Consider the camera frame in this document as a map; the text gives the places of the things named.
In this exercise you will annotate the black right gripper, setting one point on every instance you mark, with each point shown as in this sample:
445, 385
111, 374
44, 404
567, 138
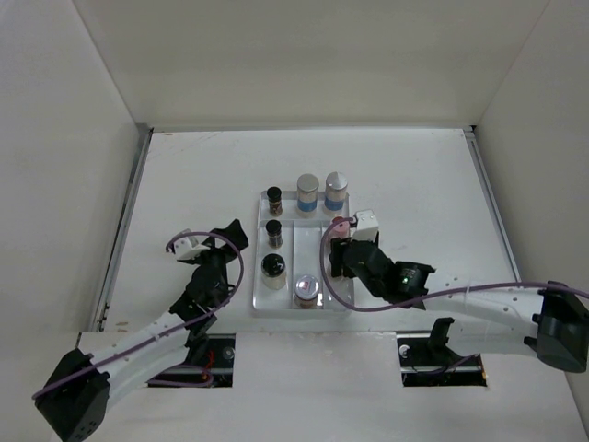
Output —
339, 245

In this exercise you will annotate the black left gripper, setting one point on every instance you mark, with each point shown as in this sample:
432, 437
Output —
225, 250

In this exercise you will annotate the black knob cap grinder bottle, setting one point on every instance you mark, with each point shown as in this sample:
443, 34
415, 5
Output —
273, 271

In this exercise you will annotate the pink cap seasoning bottle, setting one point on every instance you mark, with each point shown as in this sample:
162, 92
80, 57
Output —
340, 228

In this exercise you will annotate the white lid orange label jar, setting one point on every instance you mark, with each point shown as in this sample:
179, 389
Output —
306, 291

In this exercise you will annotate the small black cap spice bottle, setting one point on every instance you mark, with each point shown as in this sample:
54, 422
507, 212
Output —
274, 196

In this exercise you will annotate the blue label sago jar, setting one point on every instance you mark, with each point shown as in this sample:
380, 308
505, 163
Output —
335, 191

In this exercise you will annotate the silver lid beige jar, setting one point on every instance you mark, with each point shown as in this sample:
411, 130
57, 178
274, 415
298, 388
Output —
307, 194

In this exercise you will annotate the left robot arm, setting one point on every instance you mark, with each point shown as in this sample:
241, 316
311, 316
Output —
84, 386

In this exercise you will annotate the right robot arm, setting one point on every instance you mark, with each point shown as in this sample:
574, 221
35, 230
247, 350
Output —
546, 320

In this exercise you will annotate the white plastic organizer tray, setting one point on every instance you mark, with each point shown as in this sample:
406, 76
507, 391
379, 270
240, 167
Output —
300, 251

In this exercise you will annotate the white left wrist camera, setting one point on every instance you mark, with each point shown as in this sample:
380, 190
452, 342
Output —
185, 246

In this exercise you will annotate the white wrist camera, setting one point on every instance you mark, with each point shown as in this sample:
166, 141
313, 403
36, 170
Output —
366, 226
185, 246

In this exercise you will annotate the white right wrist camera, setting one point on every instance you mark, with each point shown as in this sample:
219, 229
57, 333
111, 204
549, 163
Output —
366, 226

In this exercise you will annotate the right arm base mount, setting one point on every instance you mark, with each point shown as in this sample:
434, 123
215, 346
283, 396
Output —
427, 362

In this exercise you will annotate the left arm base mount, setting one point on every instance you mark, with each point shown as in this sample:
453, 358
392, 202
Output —
209, 362

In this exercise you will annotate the aluminium table edge rail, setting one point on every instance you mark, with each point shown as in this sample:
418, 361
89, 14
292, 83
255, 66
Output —
103, 296

